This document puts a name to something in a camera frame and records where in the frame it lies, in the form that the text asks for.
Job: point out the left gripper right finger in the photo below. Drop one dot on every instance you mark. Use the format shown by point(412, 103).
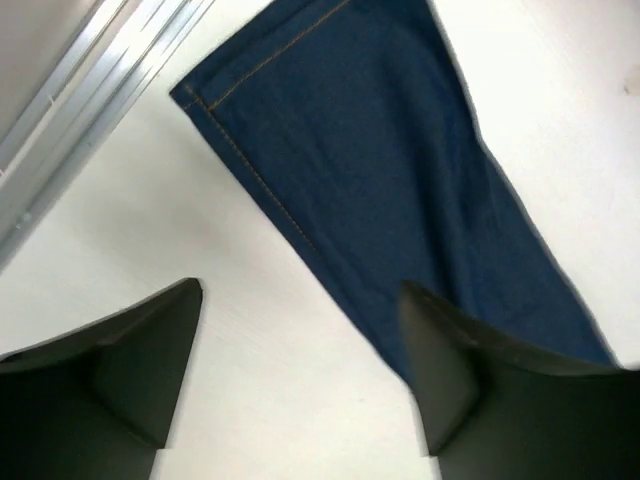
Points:
point(494, 407)

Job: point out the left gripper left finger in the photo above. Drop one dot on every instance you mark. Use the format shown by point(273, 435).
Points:
point(98, 402)

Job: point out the dark blue denim trousers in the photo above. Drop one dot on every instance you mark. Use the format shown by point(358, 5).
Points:
point(348, 125)

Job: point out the aluminium left rail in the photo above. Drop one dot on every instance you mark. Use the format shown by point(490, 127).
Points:
point(120, 48)

